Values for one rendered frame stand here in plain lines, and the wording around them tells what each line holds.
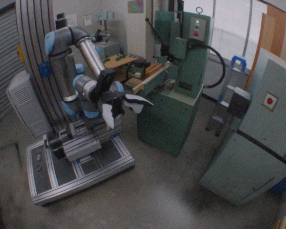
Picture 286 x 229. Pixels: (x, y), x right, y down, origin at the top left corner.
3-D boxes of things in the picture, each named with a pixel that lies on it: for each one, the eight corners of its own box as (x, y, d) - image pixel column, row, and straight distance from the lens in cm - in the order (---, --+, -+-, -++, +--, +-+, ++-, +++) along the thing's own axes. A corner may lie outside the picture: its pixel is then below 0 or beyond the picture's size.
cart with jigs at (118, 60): (120, 74, 347) (118, 49, 325) (137, 81, 309) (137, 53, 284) (97, 84, 316) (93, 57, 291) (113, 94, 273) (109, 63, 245)
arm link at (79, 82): (88, 86, 68) (85, 70, 64) (101, 95, 59) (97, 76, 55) (74, 94, 66) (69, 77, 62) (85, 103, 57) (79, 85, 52)
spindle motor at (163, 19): (159, 40, 143) (160, 11, 140) (176, 43, 136) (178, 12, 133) (150, 43, 128) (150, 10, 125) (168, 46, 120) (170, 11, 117)
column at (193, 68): (181, 81, 150) (189, 12, 133) (201, 88, 146) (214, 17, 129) (173, 90, 131) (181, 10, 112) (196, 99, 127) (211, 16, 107)
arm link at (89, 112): (109, 109, 68) (105, 90, 62) (90, 122, 64) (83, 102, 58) (100, 103, 74) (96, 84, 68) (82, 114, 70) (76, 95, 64)
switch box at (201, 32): (190, 37, 110) (192, 17, 109) (203, 40, 108) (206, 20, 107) (188, 37, 104) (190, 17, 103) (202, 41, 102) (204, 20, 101)
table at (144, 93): (150, 65, 172) (150, 60, 170) (173, 71, 161) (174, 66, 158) (116, 86, 129) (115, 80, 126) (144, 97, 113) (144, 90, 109)
